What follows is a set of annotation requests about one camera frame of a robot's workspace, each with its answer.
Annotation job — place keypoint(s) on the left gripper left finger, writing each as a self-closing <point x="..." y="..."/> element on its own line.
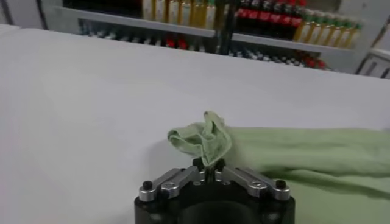
<point x="173" y="182"/>

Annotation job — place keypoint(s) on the small red cap cola bottle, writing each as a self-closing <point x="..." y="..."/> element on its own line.
<point x="182" y="44"/>
<point x="310" y="62"/>
<point x="321" y="64"/>
<point x="170" y="43"/>

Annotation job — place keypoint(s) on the light green printed shirt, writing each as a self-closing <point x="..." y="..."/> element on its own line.
<point x="304" y="152"/>

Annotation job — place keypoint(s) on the glass beverage display cabinet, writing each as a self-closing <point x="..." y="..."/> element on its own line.
<point x="274" y="43"/>
<point x="137" y="21"/>

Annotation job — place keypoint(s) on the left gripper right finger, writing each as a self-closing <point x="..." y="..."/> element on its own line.
<point x="256" y="184"/>

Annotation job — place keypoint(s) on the yellow tea green cap bottle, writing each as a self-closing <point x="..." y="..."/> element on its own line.
<point x="310" y="33"/>
<point x="342" y="38"/>
<point x="173" y="12"/>
<point x="160" y="11"/>
<point x="211" y="16"/>
<point x="320" y="35"/>
<point x="300" y="32"/>
<point x="186" y="13"/>
<point x="331" y="36"/>
<point x="148" y="10"/>
<point x="199" y="14"/>
<point x="355" y="39"/>

